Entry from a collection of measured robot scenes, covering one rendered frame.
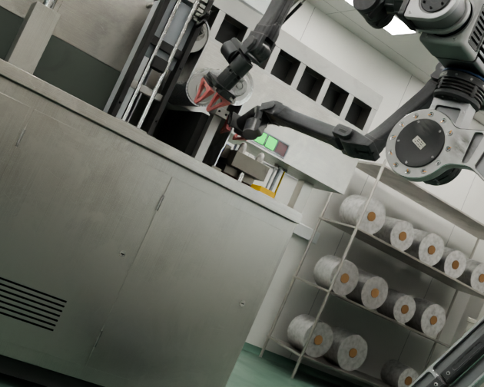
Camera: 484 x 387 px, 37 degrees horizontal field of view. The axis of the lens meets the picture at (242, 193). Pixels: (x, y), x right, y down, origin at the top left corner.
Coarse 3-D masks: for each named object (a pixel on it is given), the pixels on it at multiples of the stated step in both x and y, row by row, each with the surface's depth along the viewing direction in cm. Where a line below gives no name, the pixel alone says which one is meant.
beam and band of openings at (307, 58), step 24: (216, 0) 303; (216, 24) 305; (240, 24) 311; (288, 48) 322; (264, 72) 318; (288, 72) 332; (312, 72) 334; (336, 72) 336; (312, 96) 337; (336, 96) 347; (360, 96) 344; (360, 120) 352
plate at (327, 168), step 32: (0, 0) 263; (32, 0) 268; (64, 0) 274; (96, 0) 279; (128, 0) 285; (64, 32) 275; (96, 32) 281; (128, 32) 287; (224, 64) 308; (256, 96) 317; (288, 96) 325; (288, 128) 327; (352, 128) 344; (288, 160) 329; (320, 160) 338; (352, 160) 346
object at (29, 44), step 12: (48, 0) 248; (36, 12) 244; (48, 12) 246; (24, 24) 246; (36, 24) 245; (48, 24) 246; (24, 36) 243; (36, 36) 245; (48, 36) 247; (12, 48) 244; (24, 48) 244; (36, 48) 246; (12, 60) 242; (24, 60) 244; (36, 60) 246
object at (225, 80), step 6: (228, 66) 222; (210, 72) 221; (222, 72) 222; (228, 72) 220; (216, 78) 222; (222, 78) 221; (228, 78) 220; (234, 78) 220; (240, 78) 222; (216, 84) 218; (222, 84) 221; (228, 84) 221; (234, 84) 222; (228, 90) 223; (234, 96) 225
